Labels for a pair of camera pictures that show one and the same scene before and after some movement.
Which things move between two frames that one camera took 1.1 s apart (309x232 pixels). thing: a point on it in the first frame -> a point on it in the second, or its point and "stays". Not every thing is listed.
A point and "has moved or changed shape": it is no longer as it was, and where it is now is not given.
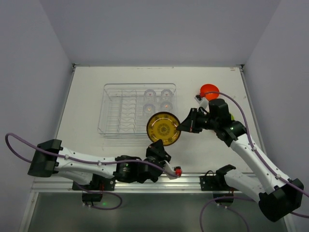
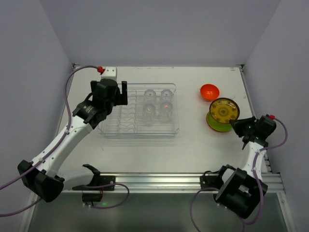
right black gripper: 194,121 -> 240,126
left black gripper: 156,157 -> 119,97
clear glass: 166,95 stays
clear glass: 166,107 stays
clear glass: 149,96 stays
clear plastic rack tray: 126,108 stays
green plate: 232,117 has moved or changed shape
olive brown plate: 162,125 has moved or changed shape
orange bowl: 206,88 stays
